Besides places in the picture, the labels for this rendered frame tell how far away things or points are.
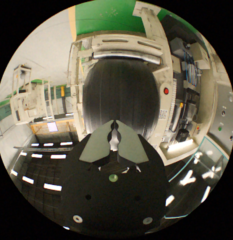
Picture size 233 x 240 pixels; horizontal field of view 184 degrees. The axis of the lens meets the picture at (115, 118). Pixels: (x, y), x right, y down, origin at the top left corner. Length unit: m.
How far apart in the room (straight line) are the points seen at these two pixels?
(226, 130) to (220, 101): 0.18
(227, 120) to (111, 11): 1.41
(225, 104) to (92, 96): 0.72
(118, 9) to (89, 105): 1.18
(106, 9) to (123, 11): 0.20
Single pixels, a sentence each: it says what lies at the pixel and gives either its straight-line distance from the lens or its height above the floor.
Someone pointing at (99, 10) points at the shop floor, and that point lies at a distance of 1.22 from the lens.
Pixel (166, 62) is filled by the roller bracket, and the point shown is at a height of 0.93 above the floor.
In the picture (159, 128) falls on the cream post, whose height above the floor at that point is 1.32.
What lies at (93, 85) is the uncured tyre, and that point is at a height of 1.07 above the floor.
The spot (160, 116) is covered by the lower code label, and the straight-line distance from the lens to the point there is 0.52.
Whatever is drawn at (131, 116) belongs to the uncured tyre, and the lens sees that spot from 0.22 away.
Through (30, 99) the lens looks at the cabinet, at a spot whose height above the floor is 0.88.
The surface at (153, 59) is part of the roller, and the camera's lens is 0.42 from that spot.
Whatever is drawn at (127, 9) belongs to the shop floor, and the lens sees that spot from 1.21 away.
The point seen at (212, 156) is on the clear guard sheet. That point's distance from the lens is 0.66.
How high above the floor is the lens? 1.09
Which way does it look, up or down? 21 degrees up
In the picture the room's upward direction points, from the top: 179 degrees counter-clockwise
